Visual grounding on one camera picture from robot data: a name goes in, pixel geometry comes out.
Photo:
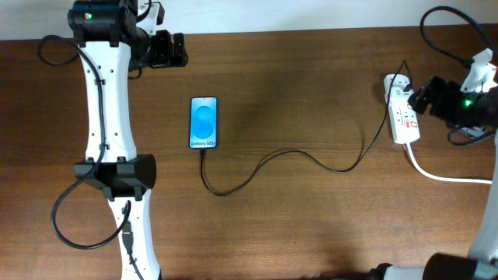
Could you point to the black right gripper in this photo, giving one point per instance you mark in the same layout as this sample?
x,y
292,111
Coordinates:
x,y
434,96

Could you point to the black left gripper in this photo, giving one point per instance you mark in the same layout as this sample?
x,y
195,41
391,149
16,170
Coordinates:
x,y
165,57

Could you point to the blue Galaxy smartphone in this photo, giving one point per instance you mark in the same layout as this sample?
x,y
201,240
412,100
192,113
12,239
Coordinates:
x,y
203,123

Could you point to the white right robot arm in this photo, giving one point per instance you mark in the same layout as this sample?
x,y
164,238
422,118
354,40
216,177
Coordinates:
x,y
387,213

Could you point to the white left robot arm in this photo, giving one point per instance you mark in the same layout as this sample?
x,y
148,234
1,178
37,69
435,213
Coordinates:
x,y
114,38

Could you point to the white charger adapter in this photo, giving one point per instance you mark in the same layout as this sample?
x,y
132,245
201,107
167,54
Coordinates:
x,y
399,94

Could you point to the white power strip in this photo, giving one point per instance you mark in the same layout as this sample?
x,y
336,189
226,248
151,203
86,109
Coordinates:
x,y
404,124

